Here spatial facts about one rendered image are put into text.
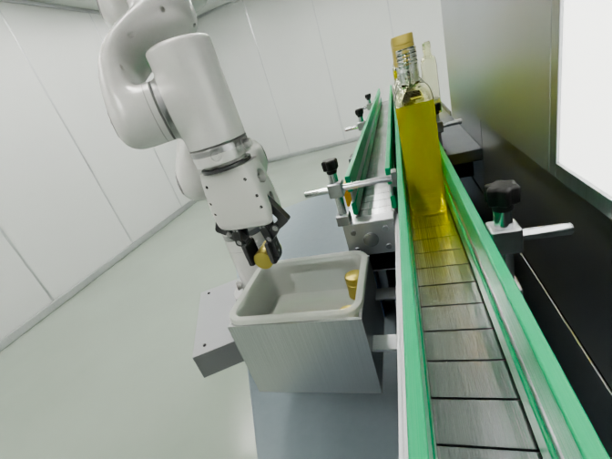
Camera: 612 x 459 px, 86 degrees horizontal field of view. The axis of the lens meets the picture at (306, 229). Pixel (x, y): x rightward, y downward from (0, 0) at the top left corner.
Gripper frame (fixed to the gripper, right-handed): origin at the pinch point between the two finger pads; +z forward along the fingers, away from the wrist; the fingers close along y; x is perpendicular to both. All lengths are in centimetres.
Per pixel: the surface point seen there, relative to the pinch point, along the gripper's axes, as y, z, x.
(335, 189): -11.3, -4.0, -11.6
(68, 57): 355, -121, -297
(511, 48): -38.4, -18.6, -10.8
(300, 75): 182, -24, -597
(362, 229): -14.1, 4.5, -11.9
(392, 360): -14.9, 33.7, -7.2
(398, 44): -24.9, -23.1, -20.1
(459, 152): -34, 4, -46
